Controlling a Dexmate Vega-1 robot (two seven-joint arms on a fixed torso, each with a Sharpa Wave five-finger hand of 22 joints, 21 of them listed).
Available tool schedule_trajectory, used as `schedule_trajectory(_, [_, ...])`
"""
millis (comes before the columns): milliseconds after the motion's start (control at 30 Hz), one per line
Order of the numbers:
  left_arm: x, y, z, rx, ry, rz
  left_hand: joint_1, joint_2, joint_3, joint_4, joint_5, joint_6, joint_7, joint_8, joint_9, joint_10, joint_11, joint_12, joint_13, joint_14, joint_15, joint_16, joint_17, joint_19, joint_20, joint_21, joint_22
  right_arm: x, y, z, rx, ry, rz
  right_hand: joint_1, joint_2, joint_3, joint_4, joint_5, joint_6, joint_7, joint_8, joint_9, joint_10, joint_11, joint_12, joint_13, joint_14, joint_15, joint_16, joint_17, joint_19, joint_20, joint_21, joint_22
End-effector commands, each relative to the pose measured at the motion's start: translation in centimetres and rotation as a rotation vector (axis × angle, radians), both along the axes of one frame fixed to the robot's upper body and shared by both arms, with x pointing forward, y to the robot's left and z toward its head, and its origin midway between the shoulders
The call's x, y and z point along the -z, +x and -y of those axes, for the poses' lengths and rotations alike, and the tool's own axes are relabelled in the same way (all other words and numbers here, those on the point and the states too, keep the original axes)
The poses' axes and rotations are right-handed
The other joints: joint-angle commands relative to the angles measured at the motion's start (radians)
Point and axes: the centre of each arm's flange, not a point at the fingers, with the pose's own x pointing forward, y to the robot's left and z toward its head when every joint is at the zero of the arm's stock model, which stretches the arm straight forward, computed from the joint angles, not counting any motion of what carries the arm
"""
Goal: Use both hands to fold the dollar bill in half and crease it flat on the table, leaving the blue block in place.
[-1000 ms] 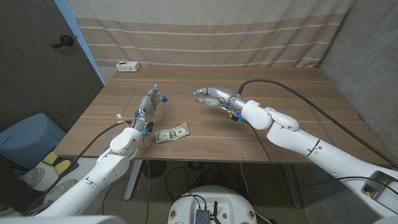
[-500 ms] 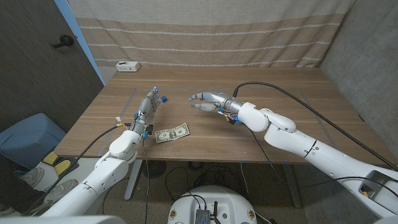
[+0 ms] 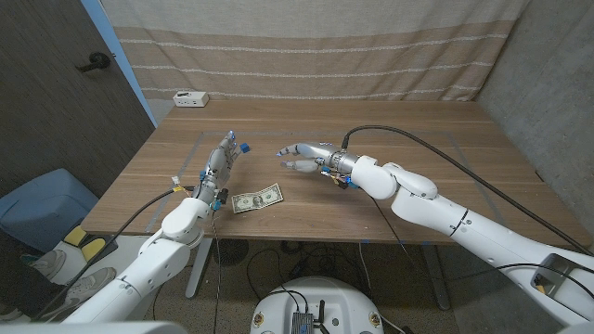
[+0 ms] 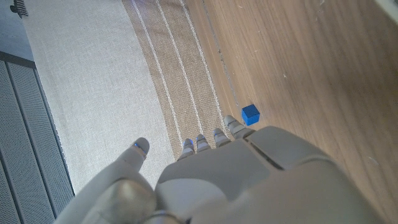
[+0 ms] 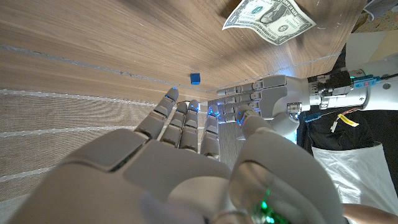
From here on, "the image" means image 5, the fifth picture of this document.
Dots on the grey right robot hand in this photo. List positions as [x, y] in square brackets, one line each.
[174, 174]

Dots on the small blue block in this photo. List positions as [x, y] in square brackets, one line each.
[195, 79]

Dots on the beige striped curtain backdrop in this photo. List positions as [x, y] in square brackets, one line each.
[46, 124]

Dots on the person in black shirt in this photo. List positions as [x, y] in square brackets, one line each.
[357, 177]

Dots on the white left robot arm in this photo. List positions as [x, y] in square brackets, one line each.
[382, 93]

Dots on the one dollar bill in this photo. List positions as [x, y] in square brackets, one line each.
[267, 18]

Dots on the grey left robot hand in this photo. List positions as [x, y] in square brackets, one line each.
[280, 93]

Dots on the person's bare forearm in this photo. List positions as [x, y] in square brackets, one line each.
[370, 215]

